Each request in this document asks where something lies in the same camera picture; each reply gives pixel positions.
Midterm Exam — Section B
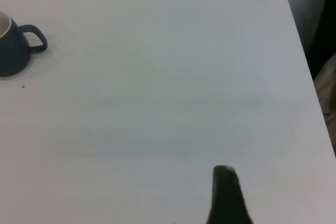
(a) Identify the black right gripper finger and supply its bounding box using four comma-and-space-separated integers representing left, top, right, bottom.
205, 165, 254, 224

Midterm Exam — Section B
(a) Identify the grey-blue ceramic mug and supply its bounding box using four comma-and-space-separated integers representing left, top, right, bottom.
0, 11, 48, 77

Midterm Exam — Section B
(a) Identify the beige fabric object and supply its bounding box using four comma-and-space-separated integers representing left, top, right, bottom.
313, 53, 336, 154

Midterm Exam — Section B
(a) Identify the black fabric object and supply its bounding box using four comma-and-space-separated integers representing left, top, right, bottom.
307, 0, 336, 80

